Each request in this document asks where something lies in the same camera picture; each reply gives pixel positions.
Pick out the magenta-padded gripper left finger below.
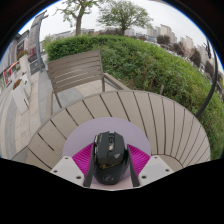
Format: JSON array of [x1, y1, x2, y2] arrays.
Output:
[[49, 142, 98, 188]]

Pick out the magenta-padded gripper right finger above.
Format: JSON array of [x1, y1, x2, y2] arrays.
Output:
[[126, 143, 175, 188]]

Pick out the black computer mouse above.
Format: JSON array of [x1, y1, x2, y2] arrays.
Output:
[[92, 130, 131, 186]]

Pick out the lilac mouse pad with wrist rest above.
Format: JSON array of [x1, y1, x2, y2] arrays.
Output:
[[61, 116, 153, 192]]

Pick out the white planter with flowers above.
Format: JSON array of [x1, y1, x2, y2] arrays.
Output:
[[11, 79, 33, 114], [16, 49, 31, 80]]

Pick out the slatted brown outdoor chair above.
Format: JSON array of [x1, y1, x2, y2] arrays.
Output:
[[46, 49, 131, 116]]

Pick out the dark curved parasol pole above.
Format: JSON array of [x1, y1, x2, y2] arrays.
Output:
[[194, 38, 220, 119]]

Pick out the distant apartment buildings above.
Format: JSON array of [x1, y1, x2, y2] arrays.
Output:
[[146, 23, 195, 51]]

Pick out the tall dark sign board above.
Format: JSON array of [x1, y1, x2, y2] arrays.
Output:
[[28, 9, 49, 75]]

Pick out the sparse tree with bare trunk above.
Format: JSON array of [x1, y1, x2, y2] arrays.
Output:
[[54, 0, 104, 37]]

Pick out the leafy round tree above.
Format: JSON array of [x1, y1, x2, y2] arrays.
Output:
[[97, 0, 154, 36]]

